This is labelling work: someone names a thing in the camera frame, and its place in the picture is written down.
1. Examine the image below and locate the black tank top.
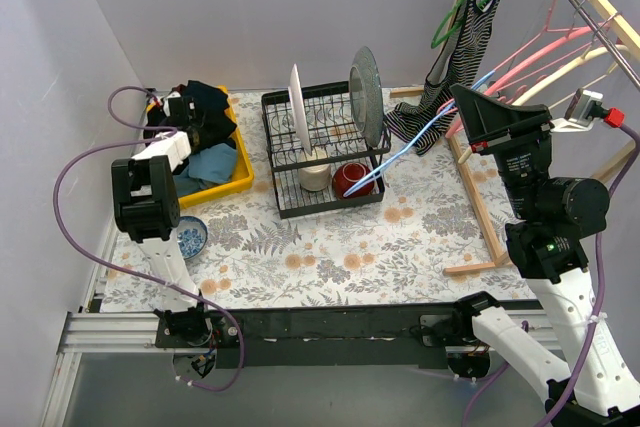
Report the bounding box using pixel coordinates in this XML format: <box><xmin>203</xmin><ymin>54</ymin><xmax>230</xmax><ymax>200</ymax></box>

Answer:
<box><xmin>146</xmin><ymin>80</ymin><xmax>237</xmax><ymax>154</ymax></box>

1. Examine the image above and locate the blue wire hanger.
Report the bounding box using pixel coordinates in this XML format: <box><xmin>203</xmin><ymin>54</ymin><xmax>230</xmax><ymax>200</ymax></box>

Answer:
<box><xmin>343</xmin><ymin>69</ymin><xmax>496</xmax><ymax>198</ymax></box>

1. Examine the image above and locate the teal tank top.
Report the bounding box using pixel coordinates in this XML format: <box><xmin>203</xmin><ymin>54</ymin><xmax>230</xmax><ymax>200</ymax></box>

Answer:
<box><xmin>173</xmin><ymin>143</ymin><xmax>238</xmax><ymax>197</ymax></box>

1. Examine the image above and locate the striped tank top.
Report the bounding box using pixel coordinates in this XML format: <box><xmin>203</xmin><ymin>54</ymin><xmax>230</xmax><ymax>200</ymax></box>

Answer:
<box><xmin>386</xmin><ymin>0</ymin><xmax>501</xmax><ymax>156</ymax></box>

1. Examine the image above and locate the thick pink hanger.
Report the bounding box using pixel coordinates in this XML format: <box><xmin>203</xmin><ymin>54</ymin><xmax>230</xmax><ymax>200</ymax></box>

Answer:
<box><xmin>437</xmin><ymin>17</ymin><xmax>592</xmax><ymax>139</ymax></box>

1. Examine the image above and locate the thin pink wire hanger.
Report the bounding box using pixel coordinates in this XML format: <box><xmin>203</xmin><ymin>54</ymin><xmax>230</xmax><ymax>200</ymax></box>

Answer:
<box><xmin>492</xmin><ymin>0</ymin><xmax>599</xmax><ymax>78</ymax></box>

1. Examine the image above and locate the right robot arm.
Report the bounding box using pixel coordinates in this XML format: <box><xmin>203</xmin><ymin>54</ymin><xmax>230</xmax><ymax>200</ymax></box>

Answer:
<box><xmin>420</xmin><ymin>85</ymin><xmax>639</xmax><ymax>426</ymax></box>

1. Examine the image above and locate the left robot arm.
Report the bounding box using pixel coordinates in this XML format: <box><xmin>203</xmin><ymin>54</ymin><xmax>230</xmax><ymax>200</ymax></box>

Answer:
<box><xmin>111</xmin><ymin>127</ymin><xmax>213</xmax><ymax>347</ymax></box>

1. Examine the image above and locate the white plate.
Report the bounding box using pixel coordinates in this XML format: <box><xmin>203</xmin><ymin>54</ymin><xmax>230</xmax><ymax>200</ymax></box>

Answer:
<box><xmin>288</xmin><ymin>64</ymin><xmax>312</xmax><ymax>155</ymax></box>

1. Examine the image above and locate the grey patterned plate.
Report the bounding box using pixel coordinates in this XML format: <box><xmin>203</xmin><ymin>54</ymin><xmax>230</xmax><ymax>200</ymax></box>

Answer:
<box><xmin>348</xmin><ymin>46</ymin><xmax>384</xmax><ymax>148</ymax></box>

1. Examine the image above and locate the blue white patterned bowl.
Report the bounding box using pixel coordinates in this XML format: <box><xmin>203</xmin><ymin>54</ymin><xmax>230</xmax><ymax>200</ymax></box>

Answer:
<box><xmin>176</xmin><ymin>216</ymin><xmax>208</xmax><ymax>260</ymax></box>

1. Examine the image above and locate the floral table mat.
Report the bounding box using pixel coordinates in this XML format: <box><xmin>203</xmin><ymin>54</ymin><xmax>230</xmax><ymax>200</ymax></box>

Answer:
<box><xmin>99</xmin><ymin>86</ymin><xmax>541</xmax><ymax>309</ymax></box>

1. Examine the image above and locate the red bowl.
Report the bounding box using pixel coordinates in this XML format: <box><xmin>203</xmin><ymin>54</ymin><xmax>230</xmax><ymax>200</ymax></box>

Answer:
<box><xmin>332</xmin><ymin>162</ymin><xmax>375</xmax><ymax>200</ymax></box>

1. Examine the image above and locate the white ceramic cup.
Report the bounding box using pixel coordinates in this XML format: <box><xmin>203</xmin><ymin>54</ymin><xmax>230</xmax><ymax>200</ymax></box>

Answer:
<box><xmin>298</xmin><ymin>147</ymin><xmax>331</xmax><ymax>192</ymax></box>

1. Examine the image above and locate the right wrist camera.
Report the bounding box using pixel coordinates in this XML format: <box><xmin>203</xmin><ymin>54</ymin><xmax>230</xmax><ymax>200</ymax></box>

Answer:
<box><xmin>551</xmin><ymin>88</ymin><xmax>625</xmax><ymax>133</ymax></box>

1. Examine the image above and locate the black wire dish rack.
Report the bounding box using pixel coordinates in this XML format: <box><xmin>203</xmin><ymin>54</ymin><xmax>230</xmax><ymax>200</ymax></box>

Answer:
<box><xmin>261</xmin><ymin>81</ymin><xmax>391</xmax><ymax>219</ymax></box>

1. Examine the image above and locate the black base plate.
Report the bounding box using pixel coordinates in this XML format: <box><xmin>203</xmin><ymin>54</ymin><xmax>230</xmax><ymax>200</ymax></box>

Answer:
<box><xmin>155</xmin><ymin>303</ymin><xmax>491</xmax><ymax>378</ymax></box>

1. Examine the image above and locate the aluminium frame rail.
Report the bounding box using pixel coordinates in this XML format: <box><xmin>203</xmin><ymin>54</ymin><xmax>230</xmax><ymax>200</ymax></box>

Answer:
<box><xmin>42</xmin><ymin>266</ymin><xmax>166</xmax><ymax>427</ymax></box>

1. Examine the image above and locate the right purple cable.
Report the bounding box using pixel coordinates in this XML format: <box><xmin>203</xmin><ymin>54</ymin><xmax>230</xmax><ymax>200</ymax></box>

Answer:
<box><xmin>459</xmin><ymin>121</ymin><xmax>640</xmax><ymax>427</ymax></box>

